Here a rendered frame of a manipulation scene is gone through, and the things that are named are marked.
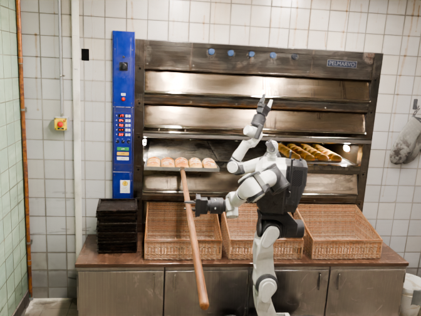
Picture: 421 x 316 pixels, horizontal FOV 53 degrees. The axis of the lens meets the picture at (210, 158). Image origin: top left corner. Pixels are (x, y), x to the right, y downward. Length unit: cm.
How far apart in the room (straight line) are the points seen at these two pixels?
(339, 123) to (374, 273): 119
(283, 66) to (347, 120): 70
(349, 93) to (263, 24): 89
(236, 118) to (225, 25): 71
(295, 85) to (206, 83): 71
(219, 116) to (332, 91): 92
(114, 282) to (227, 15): 209
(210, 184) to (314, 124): 97
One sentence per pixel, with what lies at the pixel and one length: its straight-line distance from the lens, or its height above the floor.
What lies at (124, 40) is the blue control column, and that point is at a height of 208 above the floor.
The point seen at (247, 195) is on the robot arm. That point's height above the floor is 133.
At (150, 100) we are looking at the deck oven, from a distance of 330.
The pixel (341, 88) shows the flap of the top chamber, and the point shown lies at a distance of 359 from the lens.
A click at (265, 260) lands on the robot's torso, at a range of 271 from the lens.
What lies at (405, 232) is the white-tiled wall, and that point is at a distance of 415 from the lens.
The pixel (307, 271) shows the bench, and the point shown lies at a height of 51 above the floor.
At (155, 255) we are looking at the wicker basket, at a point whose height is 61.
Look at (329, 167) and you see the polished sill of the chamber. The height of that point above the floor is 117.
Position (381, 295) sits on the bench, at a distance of 361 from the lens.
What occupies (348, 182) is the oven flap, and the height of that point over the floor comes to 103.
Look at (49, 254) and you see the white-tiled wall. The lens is 373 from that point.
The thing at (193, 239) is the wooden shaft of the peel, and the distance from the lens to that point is 184.
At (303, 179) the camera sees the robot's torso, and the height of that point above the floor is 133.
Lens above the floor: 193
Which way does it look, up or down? 12 degrees down
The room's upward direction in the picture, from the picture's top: 3 degrees clockwise
